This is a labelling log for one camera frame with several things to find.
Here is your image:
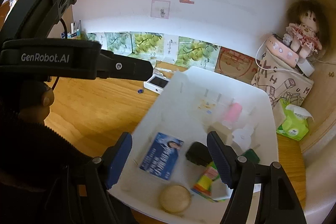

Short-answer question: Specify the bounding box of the green perfume bottle gold cap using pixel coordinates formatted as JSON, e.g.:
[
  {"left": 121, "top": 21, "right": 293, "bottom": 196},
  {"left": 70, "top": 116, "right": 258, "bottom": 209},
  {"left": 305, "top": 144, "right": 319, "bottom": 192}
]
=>
[{"left": 242, "top": 148, "right": 260, "bottom": 164}]

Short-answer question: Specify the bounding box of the black charger plug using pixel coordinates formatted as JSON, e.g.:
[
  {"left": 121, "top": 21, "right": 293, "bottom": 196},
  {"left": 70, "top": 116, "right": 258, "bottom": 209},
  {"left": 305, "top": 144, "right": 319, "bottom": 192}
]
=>
[{"left": 185, "top": 141, "right": 212, "bottom": 166}]

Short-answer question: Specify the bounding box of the white power adapter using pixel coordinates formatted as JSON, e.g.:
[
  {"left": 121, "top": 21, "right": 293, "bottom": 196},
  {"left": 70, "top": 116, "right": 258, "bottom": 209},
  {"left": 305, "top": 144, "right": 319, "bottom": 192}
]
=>
[{"left": 211, "top": 179, "right": 233, "bottom": 201}]

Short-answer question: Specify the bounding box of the multicolour puzzle cube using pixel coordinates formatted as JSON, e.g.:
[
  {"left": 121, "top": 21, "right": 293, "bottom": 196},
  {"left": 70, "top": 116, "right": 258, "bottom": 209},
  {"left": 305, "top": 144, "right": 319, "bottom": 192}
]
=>
[{"left": 191, "top": 161, "right": 219, "bottom": 202}]

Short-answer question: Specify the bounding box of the blue label floss box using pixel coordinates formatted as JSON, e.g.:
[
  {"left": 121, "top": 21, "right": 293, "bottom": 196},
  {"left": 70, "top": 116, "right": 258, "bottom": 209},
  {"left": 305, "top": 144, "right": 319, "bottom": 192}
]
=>
[{"left": 139, "top": 132, "right": 184, "bottom": 181}]

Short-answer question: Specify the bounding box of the clear plastic box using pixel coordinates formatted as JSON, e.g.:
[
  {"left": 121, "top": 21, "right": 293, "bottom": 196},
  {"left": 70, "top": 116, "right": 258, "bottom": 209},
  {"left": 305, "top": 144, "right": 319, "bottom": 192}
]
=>
[{"left": 193, "top": 89, "right": 235, "bottom": 129}]

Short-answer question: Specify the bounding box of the white plastic storage bin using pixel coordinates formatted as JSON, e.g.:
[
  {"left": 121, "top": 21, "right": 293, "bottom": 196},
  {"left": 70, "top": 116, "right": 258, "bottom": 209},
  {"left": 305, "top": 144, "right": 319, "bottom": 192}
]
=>
[{"left": 110, "top": 67, "right": 278, "bottom": 223}]

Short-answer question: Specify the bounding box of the gold oval case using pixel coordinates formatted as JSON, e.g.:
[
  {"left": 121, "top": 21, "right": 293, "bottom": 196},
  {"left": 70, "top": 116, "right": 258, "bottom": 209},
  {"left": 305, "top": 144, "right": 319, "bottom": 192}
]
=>
[{"left": 159, "top": 185, "right": 191, "bottom": 214}]

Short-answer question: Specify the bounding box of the left hand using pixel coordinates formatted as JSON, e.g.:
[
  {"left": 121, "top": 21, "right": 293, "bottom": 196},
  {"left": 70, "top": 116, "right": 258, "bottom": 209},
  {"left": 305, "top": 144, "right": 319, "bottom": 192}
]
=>
[{"left": 19, "top": 82, "right": 55, "bottom": 124}]

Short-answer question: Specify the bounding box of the green tissue pack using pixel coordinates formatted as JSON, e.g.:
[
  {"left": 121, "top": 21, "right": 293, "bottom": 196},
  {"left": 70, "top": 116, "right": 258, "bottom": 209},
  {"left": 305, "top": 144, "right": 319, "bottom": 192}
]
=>
[{"left": 273, "top": 99, "right": 314, "bottom": 141}]

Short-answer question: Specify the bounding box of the brown cardboard panel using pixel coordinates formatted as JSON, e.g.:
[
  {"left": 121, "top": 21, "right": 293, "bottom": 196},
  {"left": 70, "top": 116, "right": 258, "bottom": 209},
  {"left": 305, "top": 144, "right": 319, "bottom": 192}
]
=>
[{"left": 215, "top": 47, "right": 258, "bottom": 84}]

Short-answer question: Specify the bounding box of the beige lettered canvas bag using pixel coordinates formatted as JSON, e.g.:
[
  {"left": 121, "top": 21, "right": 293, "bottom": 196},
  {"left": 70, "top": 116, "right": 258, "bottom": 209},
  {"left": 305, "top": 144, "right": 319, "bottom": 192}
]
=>
[{"left": 251, "top": 47, "right": 314, "bottom": 109}]

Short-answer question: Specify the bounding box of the grape picture cardboard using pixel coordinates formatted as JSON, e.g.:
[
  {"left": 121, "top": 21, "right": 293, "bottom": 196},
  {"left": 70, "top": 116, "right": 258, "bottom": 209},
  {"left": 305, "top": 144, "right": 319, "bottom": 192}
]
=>
[{"left": 84, "top": 32, "right": 221, "bottom": 71}]

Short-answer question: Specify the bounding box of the white charger on bag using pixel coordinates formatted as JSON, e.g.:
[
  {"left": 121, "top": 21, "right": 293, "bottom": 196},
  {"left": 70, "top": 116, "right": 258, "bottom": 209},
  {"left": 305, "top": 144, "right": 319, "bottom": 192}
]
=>
[{"left": 297, "top": 58, "right": 315, "bottom": 77}]

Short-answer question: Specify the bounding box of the pink round box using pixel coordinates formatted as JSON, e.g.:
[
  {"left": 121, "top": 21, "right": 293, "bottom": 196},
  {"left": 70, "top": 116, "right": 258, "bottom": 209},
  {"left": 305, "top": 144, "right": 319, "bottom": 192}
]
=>
[{"left": 265, "top": 35, "right": 299, "bottom": 68}]

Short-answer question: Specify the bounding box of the brown haired doll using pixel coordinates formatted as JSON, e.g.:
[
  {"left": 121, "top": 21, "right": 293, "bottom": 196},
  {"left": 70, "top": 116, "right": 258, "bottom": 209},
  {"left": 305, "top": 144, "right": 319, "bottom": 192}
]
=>
[{"left": 282, "top": 0, "right": 330, "bottom": 59}]

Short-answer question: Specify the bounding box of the bottles cluster at wall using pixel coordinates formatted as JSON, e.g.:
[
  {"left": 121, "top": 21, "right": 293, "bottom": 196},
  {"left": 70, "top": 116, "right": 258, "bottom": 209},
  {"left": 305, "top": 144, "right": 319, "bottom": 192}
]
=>
[{"left": 60, "top": 19, "right": 87, "bottom": 40}]

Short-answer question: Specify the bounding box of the white digital camera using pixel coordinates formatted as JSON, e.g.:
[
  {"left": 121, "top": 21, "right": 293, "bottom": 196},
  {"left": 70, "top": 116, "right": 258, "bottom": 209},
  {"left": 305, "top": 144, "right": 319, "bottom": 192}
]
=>
[{"left": 143, "top": 74, "right": 170, "bottom": 94}]

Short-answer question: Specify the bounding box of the pink wall sticker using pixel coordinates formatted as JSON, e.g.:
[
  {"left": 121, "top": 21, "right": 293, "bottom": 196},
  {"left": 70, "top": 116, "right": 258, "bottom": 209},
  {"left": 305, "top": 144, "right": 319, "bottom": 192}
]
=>
[{"left": 150, "top": 0, "right": 170, "bottom": 19}]

